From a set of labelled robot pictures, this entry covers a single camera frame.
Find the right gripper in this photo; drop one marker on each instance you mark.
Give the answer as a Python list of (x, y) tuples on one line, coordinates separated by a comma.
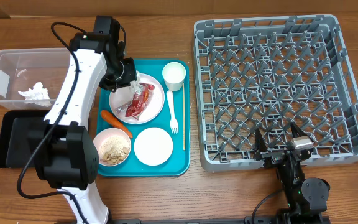
[(272, 157)]

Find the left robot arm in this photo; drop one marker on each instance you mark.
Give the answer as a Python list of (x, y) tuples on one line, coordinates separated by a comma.
[(63, 152)]

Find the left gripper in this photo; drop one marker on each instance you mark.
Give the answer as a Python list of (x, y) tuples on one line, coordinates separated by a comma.
[(131, 74)]

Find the small white plate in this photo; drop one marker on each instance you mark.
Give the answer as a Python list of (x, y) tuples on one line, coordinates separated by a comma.
[(153, 146)]

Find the teal serving tray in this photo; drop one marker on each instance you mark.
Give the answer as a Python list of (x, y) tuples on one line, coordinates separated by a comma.
[(179, 161)]

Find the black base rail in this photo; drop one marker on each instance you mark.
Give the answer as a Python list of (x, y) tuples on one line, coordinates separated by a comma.
[(246, 220)]

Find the clear plastic bin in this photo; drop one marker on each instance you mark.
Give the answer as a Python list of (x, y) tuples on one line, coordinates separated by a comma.
[(21, 69)]

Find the orange carrot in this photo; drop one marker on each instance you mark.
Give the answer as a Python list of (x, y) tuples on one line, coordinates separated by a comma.
[(114, 122)]

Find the red snack wrapper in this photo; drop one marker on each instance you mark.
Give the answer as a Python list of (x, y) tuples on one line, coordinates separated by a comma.
[(143, 92)]

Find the grey dishwasher rack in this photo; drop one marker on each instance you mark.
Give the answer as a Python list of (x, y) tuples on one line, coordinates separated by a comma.
[(264, 73)]

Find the white cup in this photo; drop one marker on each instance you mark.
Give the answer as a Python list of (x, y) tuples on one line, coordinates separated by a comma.
[(174, 74)]

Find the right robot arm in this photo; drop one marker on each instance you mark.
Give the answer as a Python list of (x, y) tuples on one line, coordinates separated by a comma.
[(306, 197)]

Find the black tray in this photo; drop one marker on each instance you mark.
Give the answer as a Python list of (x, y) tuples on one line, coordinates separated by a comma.
[(14, 148)]

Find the wooden chopstick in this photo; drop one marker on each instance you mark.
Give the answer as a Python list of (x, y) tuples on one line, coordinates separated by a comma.
[(183, 117)]

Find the white plastic fork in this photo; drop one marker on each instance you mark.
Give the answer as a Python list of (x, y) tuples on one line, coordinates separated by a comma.
[(173, 120)]

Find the large white plate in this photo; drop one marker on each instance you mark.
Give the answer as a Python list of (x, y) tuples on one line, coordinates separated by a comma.
[(123, 95)]

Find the white tissue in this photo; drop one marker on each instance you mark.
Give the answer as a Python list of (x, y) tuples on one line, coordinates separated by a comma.
[(134, 85), (37, 95)]

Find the pink bowl with food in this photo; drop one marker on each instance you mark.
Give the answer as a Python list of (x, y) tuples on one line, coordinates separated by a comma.
[(113, 146)]

